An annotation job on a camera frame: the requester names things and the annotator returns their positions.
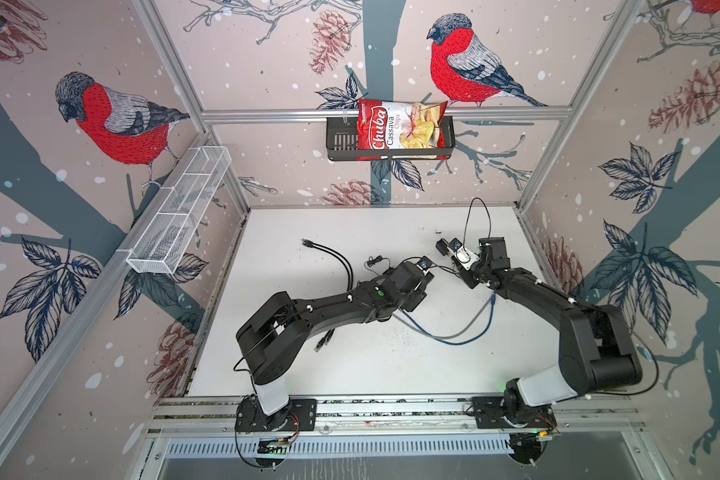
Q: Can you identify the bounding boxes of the blue ethernet cable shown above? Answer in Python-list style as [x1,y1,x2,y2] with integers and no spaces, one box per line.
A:
[395,292,498,347]

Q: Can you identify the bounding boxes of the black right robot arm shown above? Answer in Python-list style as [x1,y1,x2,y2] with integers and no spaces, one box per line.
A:
[436,237,643,427]

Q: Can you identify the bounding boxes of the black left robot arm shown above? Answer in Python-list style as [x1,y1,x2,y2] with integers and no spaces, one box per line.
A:
[236,257,434,431]

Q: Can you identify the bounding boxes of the red cassava chips bag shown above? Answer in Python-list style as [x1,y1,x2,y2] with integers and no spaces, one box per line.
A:
[357,100,447,150]

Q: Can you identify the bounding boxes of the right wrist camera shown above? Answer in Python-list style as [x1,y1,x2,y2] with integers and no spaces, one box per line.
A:
[479,237,508,262]

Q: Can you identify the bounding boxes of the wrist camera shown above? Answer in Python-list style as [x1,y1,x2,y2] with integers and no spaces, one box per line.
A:
[479,237,508,262]
[415,256,434,273]

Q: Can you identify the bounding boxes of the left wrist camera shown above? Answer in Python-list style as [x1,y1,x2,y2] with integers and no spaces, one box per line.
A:
[415,256,434,273]

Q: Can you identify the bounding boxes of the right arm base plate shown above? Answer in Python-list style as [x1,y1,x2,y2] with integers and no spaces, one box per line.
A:
[465,396,557,430]

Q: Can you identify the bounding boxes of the black wall basket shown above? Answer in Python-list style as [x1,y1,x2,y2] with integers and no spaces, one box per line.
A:
[326,116,456,162]

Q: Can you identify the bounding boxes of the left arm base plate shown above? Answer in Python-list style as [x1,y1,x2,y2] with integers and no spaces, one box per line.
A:
[235,396,317,433]

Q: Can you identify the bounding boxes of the aluminium mounting rail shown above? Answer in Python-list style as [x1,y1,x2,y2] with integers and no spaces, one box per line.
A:
[144,393,647,438]

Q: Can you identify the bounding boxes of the white wire mesh shelf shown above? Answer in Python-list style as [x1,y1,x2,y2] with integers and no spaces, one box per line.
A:
[126,146,231,275]

